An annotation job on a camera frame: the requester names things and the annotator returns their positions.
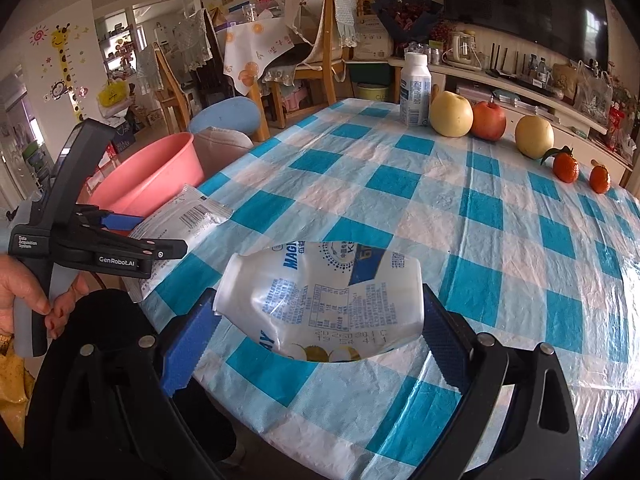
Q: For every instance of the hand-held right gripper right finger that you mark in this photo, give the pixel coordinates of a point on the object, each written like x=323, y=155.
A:
x=442, y=340

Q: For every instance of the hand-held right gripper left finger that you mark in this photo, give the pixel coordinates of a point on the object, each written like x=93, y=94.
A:
x=192, y=345

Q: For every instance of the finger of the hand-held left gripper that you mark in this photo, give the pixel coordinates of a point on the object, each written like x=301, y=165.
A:
x=165, y=249
x=125, y=221

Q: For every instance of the large white barcode pouch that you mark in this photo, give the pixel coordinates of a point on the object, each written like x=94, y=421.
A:
x=185, y=215

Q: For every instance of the pink plastic basin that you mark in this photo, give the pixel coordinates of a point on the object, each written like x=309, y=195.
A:
x=150, y=175

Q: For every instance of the crushed white plastic bottle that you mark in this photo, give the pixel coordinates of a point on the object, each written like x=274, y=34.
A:
x=320, y=300

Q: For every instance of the person's left hand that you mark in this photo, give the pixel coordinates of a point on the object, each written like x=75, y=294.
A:
x=20, y=285

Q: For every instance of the yellow shopping bag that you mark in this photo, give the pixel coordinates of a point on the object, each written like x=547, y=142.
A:
x=114, y=94

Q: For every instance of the blue checked tablecloth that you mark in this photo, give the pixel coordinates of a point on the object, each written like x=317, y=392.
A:
x=450, y=220

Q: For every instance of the light chair with lace cover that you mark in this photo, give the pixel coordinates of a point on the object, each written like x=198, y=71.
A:
x=170, y=90

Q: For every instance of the blue round stool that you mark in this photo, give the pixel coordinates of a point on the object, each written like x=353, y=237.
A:
x=225, y=115

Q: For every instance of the dark chair with lace cover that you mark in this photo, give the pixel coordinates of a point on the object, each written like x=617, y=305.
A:
x=205, y=45

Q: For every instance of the tangerine with leaf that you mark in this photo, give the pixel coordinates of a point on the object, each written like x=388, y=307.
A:
x=566, y=167

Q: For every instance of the yellow pear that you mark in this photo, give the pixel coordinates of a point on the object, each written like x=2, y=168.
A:
x=534, y=135

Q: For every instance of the red apple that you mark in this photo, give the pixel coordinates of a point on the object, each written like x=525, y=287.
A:
x=489, y=120

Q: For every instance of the yellow apple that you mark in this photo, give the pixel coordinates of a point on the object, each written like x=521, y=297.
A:
x=450, y=115

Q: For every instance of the small tangerine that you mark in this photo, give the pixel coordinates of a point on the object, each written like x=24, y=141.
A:
x=600, y=179

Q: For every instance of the tall white plastic bottle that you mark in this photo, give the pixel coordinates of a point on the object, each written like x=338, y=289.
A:
x=415, y=90

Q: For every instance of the cream tv cabinet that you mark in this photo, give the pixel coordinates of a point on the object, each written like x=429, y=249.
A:
x=525, y=97

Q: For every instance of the pale green bin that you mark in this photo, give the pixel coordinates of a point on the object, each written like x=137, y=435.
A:
x=372, y=92

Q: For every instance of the wooden chair with towel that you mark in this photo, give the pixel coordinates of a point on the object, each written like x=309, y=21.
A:
x=327, y=35

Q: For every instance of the red snack bag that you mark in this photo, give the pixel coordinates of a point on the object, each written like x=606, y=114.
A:
x=617, y=127

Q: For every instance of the black wifi router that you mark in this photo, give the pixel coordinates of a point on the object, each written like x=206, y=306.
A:
x=507, y=67

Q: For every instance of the brown paper bag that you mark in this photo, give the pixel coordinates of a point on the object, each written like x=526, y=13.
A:
x=564, y=80

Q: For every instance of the white mesh food cover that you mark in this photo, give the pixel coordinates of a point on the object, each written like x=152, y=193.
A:
x=310, y=0

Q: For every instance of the white kitchen appliance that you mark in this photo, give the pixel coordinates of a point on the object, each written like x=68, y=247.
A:
x=462, y=50

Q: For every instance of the clear plastic gift bag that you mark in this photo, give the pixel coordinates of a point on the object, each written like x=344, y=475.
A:
x=592, y=90

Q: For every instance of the dark blue wrapped bouquet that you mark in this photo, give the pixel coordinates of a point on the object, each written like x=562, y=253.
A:
x=407, y=10

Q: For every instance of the black television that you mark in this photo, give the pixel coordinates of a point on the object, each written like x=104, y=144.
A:
x=525, y=0

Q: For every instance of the giraffe height wall sticker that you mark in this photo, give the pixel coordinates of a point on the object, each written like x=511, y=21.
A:
x=62, y=60

